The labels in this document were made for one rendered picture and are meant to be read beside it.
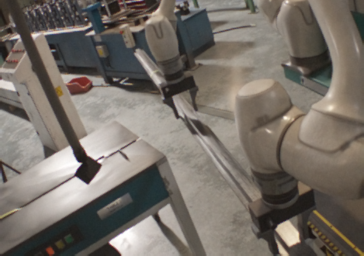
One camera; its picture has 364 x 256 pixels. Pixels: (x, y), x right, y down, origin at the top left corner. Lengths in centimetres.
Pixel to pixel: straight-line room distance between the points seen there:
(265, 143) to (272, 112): 5
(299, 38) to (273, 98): 81
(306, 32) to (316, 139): 89
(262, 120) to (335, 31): 18
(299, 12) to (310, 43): 12
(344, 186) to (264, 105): 18
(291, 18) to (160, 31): 47
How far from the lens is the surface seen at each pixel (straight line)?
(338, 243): 160
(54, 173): 184
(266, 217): 75
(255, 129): 61
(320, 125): 54
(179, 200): 172
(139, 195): 160
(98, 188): 157
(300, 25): 139
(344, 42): 57
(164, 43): 134
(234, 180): 106
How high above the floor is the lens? 156
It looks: 27 degrees down
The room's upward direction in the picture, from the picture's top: 18 degrees counter-clockwise
